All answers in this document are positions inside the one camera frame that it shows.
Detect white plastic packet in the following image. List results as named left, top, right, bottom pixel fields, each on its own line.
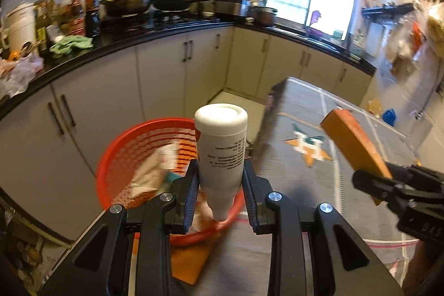
left=130, top=140, right=181, bottom=198

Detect purple plastic object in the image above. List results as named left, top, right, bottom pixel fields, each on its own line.
left=309, top=10, right=323, bottom=31

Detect person's right forearm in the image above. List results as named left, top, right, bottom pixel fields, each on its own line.
left=402, top=240, right=444, bottom=295

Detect hanging plastic bags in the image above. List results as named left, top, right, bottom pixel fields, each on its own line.
left=385, top=1, right=444, bottom=73

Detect brown vegetables pile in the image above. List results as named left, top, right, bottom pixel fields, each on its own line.
left=14, top=237, right=47, bottom=286

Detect pale plastic bag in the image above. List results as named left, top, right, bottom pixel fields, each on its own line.
left=0, top=53, right=45, bottom=99

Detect silver rice cooker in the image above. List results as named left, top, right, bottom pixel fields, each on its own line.
left=214, top=0, right=250, bottom=18

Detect grey printed tablecloth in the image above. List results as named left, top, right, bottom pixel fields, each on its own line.
left=170, top=76, right=444, bottom=296

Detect white plastic bottle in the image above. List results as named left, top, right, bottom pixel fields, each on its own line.
left=193, top=103, right=248, bottom=222

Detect dark oil bottle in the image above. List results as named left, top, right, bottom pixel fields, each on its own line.
left=35, top=5, right=49, bottom=52

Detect black wall rack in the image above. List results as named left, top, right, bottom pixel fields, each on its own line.
left=362, top=3, right=415, bottom=21

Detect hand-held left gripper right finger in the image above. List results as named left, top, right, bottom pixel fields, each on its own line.
left=243, top=159, right=405, bottom=296

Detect black frying pan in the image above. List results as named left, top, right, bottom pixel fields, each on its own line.
left=152, top=0, right=212, bottom=12

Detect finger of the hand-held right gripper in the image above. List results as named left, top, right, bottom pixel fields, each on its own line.
left=388, top=162, right=422, bottom=180
left=351, top=168, right=399, bottom=208

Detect red label sauce bottle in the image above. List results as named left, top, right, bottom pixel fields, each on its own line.
left=67, top=0, right=86, bottom=36

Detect dark soy sauce bottle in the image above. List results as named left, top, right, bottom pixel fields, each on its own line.
left=84, top=0, right=102, bottom=37

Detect white plastic bucket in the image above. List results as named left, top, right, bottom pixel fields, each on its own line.
left=2, top=3, right=37, bottom=54

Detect black kitchen countertop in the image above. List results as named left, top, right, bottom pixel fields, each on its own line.
left=0, top=17, right=377, bottom=123

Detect beige base cabinets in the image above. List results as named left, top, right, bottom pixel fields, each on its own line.
left=0, top=26, right=375, bottom=244

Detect red plastic basket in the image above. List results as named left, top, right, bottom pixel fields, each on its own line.
left=95, top=118, right=245, bottom=246

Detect green dish cloth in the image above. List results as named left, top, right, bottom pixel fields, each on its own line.
left=49, top=35, right=94, bottom=57

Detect steel cooking pot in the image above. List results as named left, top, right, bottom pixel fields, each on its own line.
left=251, top=6, right=279, bottom=27

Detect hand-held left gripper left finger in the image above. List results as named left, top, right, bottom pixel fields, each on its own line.
left=40, top=159, right=200, bottom=296

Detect pale green packet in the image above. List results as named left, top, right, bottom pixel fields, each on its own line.
left=163, top=171, right=184, bottom=184

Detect blue crumpled plastic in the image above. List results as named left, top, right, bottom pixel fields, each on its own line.
left=382, top=108, right=397, bottom=127

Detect orange carton box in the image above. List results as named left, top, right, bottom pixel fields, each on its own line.
left=319, top=109, right=394, bottom=206

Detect black gas stove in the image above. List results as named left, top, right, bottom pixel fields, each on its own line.
left=100, top=13, right=223, bottom=29

